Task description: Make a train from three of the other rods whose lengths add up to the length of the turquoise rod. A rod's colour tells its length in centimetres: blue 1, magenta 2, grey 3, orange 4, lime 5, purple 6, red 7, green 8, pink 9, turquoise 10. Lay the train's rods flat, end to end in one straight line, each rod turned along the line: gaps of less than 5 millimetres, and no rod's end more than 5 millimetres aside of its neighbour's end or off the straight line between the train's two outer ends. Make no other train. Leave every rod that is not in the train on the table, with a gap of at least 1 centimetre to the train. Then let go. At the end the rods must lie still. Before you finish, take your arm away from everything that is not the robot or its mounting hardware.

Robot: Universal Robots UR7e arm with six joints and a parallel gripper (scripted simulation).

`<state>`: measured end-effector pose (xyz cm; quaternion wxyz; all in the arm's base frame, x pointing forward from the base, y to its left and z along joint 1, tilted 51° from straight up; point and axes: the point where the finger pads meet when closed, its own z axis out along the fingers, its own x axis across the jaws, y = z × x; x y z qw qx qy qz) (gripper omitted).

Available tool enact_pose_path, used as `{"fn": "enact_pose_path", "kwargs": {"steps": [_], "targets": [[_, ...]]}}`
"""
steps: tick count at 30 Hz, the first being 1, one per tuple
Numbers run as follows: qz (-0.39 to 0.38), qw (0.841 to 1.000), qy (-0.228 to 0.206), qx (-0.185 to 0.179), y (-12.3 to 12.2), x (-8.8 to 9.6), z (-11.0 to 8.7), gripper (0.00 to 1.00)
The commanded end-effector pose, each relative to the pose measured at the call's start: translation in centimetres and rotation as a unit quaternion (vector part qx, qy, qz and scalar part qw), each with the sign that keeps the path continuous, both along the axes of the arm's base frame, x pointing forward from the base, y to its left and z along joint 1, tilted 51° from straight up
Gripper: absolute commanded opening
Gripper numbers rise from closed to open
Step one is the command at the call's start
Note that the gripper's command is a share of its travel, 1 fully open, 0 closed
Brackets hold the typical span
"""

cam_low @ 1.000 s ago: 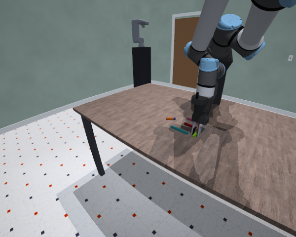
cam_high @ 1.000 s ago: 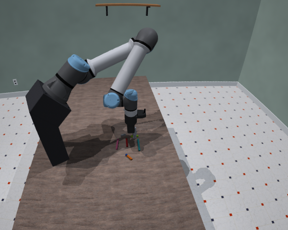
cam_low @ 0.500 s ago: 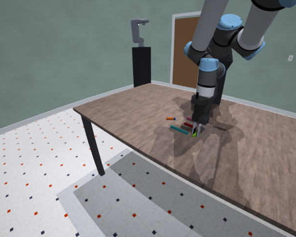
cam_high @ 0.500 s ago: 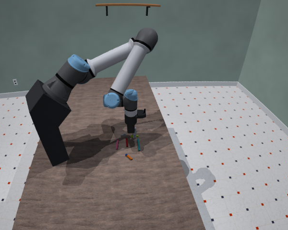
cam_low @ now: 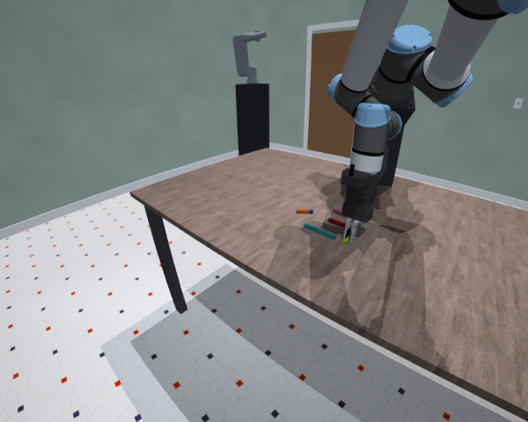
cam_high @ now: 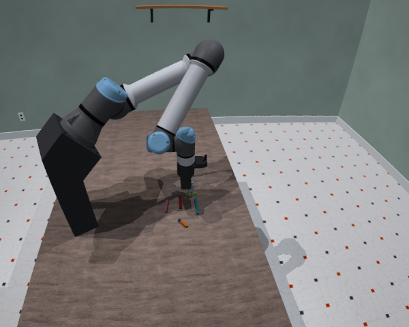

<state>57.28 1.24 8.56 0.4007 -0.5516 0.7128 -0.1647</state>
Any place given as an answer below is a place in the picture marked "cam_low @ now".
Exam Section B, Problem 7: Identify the turquoise rod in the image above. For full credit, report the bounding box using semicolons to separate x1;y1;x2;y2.
304;223;336;240

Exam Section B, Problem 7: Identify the pink rod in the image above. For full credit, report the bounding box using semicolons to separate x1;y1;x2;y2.
333;208;347;218

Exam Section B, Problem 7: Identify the red rod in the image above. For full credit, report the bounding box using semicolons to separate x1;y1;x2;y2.
328;218;346;229

